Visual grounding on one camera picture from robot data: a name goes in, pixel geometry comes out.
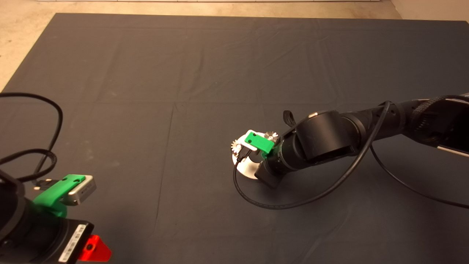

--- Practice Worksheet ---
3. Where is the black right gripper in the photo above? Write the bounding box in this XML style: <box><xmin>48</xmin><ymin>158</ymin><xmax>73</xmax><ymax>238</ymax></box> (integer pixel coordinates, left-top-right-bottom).
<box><xmin>254</xmin><ymin>143</ymin><xmax>294</xmax><ymax>189</ymax></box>

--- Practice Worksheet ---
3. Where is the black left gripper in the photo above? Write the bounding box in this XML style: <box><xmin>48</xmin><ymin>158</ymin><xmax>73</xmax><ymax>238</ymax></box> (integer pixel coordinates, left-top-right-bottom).
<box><xmin>22</xmin><ymin>217</ymin><xmax>112</xmax><ymax>264</ymax></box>

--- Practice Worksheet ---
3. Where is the round metal carrier plate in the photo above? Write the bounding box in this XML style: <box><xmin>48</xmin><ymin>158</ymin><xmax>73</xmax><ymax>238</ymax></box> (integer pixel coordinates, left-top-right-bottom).
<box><xmin>232</xmin><ymin>133</ymin><xmax>266</xmax><ymax>180</ymax></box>

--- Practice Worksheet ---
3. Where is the dark grey table cloth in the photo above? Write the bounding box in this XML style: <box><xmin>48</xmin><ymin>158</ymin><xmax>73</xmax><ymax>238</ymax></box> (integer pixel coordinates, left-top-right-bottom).
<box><xmin>0</xmin><ymin>14</ymin><xmax>469</xmax><ymax>264</ymax></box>

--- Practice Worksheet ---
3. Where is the green right camera mount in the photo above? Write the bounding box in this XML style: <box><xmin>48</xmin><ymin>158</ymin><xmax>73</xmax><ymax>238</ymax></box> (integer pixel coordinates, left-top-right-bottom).
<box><xmin>245</xmin><ymin>132</ymin><xmax>275</xmax><ymax>160</ymax></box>

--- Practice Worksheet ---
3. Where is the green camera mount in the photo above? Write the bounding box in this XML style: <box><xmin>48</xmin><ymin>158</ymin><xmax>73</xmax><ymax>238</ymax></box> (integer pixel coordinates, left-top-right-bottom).
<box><xmin>245</xmin><ymin>132</ymin><xmax>275</xmax><ymax>160</ymax></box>
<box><xmin>34</xmin><ymin>175</ymin><xmax>86</xmax><ymax>217</ymax></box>

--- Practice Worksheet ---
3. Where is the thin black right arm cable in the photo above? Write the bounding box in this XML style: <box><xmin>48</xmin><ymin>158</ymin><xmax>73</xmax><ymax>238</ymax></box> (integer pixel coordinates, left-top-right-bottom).
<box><xmin>233</xmin><ymin>101</ymin><xmax>469</xmax><ymax>210</ymax></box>

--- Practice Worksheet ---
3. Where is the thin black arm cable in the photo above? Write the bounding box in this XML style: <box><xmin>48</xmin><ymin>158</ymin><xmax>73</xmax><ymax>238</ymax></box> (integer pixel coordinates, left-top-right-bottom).
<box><xmin>0</xmin><ymin>92</ymin><xmax>63</xmax><ymax>173</ymax></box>
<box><xmin>233</xmin><ymin>101</ymin><xmax>469</xmax><ymax>210</ymax></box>

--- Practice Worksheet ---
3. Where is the silver right camera box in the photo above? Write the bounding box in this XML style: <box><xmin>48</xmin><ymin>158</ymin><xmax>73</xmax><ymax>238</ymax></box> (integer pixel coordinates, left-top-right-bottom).
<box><xmin>243</xmin><ymin>129</ymin><xmax>263</xmax><ymax>153</ymax></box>

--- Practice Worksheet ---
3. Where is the silver camera box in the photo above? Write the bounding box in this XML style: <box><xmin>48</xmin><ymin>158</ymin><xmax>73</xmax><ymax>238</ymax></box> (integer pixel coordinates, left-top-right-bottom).
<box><xmin>62</xmin><ymin>175</ymin><xmax>97</xmax><ymax>206</ymax></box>
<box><xmin>243</xmin><ymin>129</ymin><xmax>263</xmax><ymax>153</ymax></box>

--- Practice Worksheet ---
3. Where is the silver left camera box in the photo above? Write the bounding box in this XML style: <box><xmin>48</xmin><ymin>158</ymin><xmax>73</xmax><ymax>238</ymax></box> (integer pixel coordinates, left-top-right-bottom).
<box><xmin>62</xmin><ymin>175</ymin><xmax>97</xmax><ymax>206</ymax></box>

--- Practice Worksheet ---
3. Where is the green left camera mount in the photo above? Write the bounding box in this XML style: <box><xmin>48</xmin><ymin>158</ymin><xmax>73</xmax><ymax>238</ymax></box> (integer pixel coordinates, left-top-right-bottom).
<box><xmin>34</xmin><ymin>175</ymin><xmax>86</xmax><ymax>217</ymax></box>

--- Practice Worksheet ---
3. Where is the braided black cable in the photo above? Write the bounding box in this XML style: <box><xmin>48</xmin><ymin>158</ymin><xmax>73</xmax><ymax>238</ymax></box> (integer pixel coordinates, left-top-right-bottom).
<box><xmin>412</xmin><ymin>95</ymin><xmax>469</xmax><ymax>123</ymax></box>
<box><xmin>0</xmin><ymin>148</ymin><xmax>58</xmax><ymax>183</ymax></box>

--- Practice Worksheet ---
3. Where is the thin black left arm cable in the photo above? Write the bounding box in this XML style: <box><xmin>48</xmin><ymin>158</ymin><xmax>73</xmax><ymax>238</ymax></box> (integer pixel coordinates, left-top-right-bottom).
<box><xmin>0</xmin><ymin>92</ymin><xmax>63</xmax><ymax>173</ymax></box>

